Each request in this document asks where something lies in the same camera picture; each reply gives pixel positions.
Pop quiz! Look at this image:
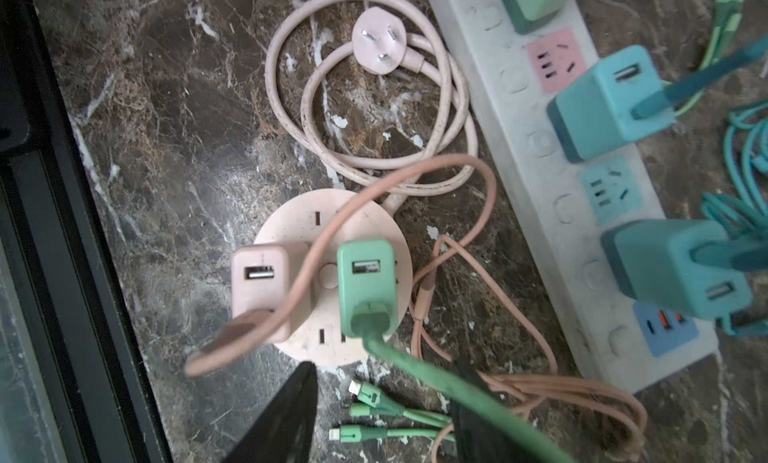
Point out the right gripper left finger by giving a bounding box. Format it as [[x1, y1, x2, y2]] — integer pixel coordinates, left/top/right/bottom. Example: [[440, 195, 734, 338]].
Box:
[[223, 361, 318, 463]]

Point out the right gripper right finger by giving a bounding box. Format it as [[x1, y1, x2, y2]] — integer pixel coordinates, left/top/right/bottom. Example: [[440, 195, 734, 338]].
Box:
[[450, 396, 540, 463]]

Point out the pink round socket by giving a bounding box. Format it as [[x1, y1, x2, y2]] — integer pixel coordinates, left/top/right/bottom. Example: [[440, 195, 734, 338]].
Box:
[[255, 189, 414, 367]]

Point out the pink plug adapter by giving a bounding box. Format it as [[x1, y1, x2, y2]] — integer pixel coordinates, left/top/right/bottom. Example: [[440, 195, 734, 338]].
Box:
[[231, 241, 309, 321]]

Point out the dark teal plug adapter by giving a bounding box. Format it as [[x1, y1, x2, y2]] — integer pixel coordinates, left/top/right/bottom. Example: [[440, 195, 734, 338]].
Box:
[[601, 219, 753, 320]]

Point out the teal blue plug adapter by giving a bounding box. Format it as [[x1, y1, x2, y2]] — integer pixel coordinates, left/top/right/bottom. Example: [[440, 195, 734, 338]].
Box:
[[547, 45, 676, 163]]

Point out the teal blue cable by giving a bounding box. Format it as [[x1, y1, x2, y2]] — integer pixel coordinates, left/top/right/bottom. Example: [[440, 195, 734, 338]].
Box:
[[629, 33, 768, 236]]

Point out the light green plug adapter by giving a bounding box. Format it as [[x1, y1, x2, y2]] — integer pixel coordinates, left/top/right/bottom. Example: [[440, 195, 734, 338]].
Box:
[[501, 0, 568, 35]]

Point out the light green cable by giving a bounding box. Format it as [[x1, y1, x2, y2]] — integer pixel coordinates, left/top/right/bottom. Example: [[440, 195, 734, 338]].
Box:
[[674, 0, 751, 119]]

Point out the white multicolour power strip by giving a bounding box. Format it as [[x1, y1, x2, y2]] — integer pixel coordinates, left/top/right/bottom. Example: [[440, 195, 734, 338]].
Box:
[[429, 0, 719, 393]]

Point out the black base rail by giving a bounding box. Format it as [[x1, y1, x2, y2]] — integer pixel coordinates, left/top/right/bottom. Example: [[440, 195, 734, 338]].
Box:
[[1, 0, 171, 462]]

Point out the pink coiled socket cable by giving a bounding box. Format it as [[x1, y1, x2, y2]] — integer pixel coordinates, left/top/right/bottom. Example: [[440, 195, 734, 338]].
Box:
[[263, 0, 480, 218]]

